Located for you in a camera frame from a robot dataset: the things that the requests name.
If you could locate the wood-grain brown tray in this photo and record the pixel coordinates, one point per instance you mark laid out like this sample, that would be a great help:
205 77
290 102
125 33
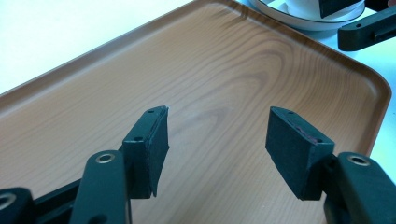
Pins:
218 77

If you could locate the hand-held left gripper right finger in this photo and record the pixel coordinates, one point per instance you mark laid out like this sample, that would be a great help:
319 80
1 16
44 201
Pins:
292 155

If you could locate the white saucer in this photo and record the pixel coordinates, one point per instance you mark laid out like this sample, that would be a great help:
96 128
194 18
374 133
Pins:
299 23

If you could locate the white cup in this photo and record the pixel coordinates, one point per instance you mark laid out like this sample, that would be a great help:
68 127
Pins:
303 9

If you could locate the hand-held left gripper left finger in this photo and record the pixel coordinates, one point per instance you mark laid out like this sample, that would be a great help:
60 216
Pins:
146 155

